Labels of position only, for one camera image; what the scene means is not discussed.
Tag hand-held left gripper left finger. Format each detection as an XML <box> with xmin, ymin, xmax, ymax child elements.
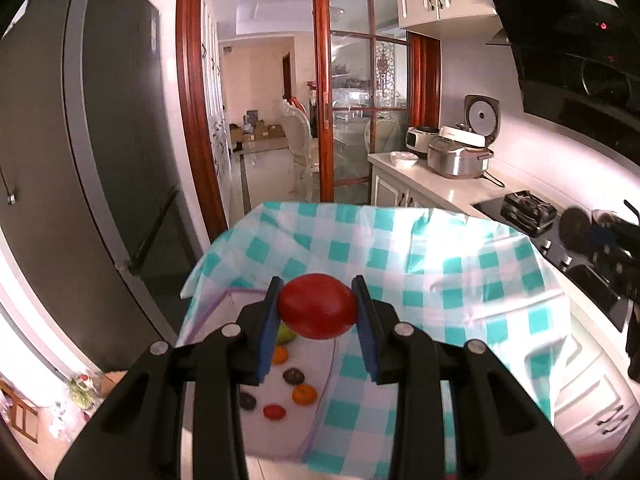
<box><xmin>54</xmin><ymin>276</ymin><xmax>284</xmax><ymax>480</ymax></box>

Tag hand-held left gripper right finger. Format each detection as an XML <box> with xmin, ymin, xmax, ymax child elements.
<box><xmin>351</xmin><ymin>275</ymin><xmax>583</xmax><ymax>480</ymax></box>

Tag red tomato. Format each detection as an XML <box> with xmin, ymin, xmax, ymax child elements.
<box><xmin>277</xmin><ymin>273</ymin><xmax>359</xmax><ymax>341</ymax></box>

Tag black box on cooktop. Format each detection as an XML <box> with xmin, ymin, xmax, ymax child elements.
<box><xmin>502</xmin><ymin>190</ymin><xmax>558</xmax><ymax>237</ymax></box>

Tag teal white checked tablecloth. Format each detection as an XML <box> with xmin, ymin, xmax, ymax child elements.
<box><xmin>181</xmin><ymin>201</ymin><xmax>573</xmax><ymax>478</ymax></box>

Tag black glass cooktop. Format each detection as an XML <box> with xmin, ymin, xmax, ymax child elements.
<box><xmin>472</xmin><ymin>194</ymin><xmax>632</xmax><ymax>333</ymax></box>

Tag white base cabinet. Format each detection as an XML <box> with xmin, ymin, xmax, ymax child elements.
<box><xmin>370</xmin><ymin>164</ymin><xmax>447</xmax><ymax>209</ymax></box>

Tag black range hood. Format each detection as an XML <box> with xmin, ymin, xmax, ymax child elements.
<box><xmin>486</xmin><ymin>0</ymin><xmax>640</xmax><ymax>181</ymax></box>

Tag open cardboard box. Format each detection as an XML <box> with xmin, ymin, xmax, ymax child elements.
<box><xmin>101</xmin><ymin>371</ymin><xmax>129</xmax><ymax>397</ymax></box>

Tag white dining chair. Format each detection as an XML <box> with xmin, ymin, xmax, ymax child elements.
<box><xmin>280</xmin><ymin>102</ymin><xmax>322</xmax><ymax>196</ymax></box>

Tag bag of green vegetables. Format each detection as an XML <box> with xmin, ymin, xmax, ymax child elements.
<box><xmin>67</xmin><ymin>374</ymin><xmax>97</xmax><ymax>409</ymax></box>

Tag small white kitchen appliance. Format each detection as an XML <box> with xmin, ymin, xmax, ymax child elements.
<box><xmin>405</xmin><ymin>126</ymin><xmax>441</xmax><ymax>158</ymax></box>

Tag cardboard boxes on floor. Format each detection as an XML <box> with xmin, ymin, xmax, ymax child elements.
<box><xmin>227</xmin><ymin>110</ymin><xmax>289</xmax><ymax>154</ymax></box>

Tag wooden glass sliding door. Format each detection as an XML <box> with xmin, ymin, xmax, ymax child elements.
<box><xmin>312</xmin><ymin>0</ymin><xmax>442</xmax><ymax>206</ymax></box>

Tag white hallway wardrobe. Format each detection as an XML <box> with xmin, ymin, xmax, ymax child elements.
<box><xmin>201</xmin><ymin>0</ymin><xmax>233</xmax><ymax>221</ymax></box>

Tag dark grey refrigerator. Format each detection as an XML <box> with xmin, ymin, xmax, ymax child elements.
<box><xmin>0</xmin><ymin>0</ymin><xmax>212</xmax><ymax>386</ymax></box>

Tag wooden stool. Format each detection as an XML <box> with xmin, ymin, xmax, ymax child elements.
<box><xmin>0</xmin><ymin>380</ymin><xmax>42</xmax><ymax>445</ymax></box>

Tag red wooden door frame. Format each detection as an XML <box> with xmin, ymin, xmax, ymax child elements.
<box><xmin>176</xmin><ymin>0</ymin><xmax>232</xmax><ymax>242</ymax></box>

